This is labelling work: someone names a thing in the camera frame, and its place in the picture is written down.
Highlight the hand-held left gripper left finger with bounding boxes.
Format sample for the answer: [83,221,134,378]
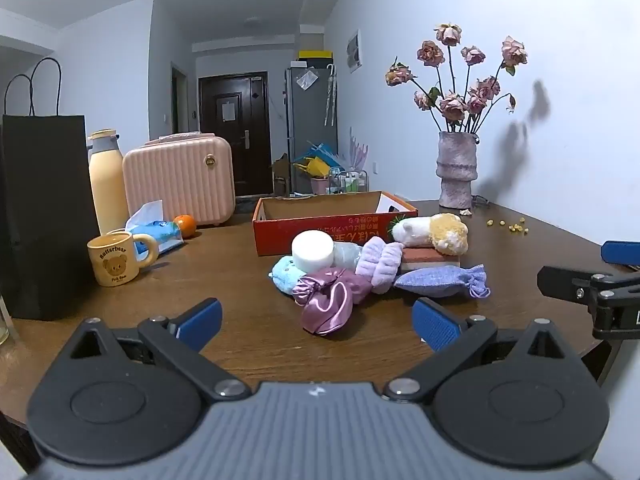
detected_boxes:
[65,297,251,402]

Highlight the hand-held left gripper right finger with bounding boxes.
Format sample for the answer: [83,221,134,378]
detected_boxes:
[384,297,576,402]

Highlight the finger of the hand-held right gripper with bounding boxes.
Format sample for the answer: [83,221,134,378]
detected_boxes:
[537,265,640,306]
[601,241,640,264]

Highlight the lilac drawstring pouch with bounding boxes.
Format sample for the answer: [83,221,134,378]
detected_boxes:
[393,263,491,299]

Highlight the orange scouring sponge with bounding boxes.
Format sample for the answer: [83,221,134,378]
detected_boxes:
[400,245,462,273]

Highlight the lavender plush headband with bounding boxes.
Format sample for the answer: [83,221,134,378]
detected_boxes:
[356,237,405,295]

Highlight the white and yellow plush toy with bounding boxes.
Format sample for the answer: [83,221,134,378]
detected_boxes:
[391,212,469,256]

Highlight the white round sponge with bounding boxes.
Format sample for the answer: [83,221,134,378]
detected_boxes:
[291,230,335,271]

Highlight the red cardboard box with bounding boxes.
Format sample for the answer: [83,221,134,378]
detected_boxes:
[251,191,419,257]

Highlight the scattered yellow bits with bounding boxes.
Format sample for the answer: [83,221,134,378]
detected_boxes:
[486,216,531,235]

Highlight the light blue towel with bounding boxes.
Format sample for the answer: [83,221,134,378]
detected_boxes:
[270,255,311,295]

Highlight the blue tissue pack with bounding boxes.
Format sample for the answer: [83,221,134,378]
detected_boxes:
[125,200,185,256]

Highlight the yellow bear mug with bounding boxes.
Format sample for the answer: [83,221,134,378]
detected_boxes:
[87,230,160,287]

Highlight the mint mesh puff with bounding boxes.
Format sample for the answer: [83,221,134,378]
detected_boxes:
[331,241,362,269]

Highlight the pink ribbed suitcase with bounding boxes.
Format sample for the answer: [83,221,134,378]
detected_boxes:
[122,132,236,228]

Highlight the pink textured vase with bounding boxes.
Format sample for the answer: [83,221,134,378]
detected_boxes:
[435,131,480,209]

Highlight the yellow water bottle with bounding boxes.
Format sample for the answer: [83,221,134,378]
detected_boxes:
[86,129,131,236]

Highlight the brown floor carton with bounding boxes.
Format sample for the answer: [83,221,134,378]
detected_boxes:
[272,152,292,196]

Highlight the dark entrance door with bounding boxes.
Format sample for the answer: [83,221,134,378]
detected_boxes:
[198,71,273,197]

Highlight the rolling storage cart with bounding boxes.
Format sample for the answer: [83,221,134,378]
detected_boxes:
[326,169,369,195]

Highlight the pink cloth bag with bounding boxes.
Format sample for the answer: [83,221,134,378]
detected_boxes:
[145,131,216,147]

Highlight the black paper bag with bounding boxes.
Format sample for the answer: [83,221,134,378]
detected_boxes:
[0,57,101,322]

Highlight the blue and yellow bag pile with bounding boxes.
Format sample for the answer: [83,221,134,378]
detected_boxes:
[292,141,346,178]

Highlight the dried pink roses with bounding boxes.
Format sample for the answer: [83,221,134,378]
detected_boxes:
[385,22,528,135]

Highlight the interior side door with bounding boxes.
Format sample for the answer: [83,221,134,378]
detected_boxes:
[171,62,188,135]

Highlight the grey refrigerator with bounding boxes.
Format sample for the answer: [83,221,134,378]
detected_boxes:
[285,64,338,196]

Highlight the white folded umbrella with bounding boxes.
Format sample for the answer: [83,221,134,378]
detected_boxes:
[324,64,337,127]

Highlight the wall fuse panel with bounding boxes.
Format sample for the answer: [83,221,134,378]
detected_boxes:
[346,28,362,73]

